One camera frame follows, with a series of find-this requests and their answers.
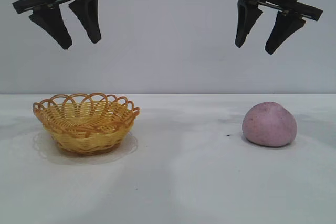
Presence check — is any pink round bun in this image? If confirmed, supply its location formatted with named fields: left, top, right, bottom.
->
left=241, top=101, right=298, bottom=148

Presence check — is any yellow woven plastic basket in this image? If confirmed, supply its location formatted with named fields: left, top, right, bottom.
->
left=32, top=92, right=141, bottom=157

